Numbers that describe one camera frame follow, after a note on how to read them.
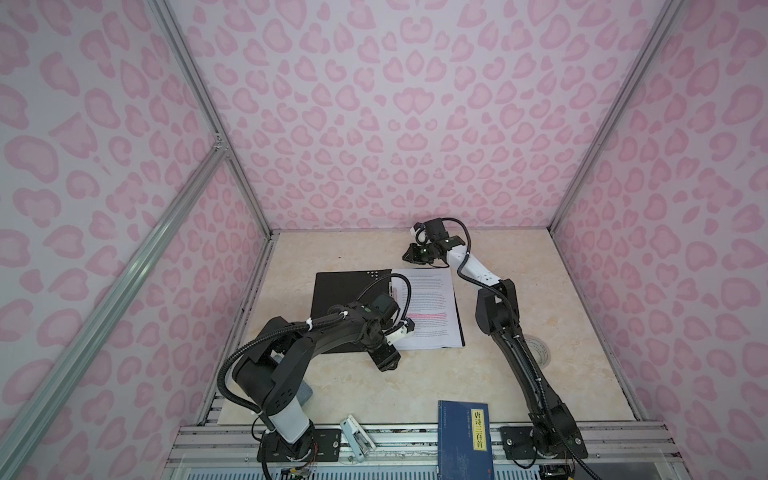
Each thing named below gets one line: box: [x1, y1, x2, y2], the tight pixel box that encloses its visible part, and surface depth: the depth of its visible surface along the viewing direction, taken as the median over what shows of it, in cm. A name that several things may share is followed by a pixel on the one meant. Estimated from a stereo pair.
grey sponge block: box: [296, 380, 313, 407], surface depth 82 cm
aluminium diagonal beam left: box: [0, 143, 229, 463], surface depth 71 cm
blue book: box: [437, 400, 495, 480], surface depth 74 cm
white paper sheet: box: [392, 268, 463, 351], surface depth 97 cm
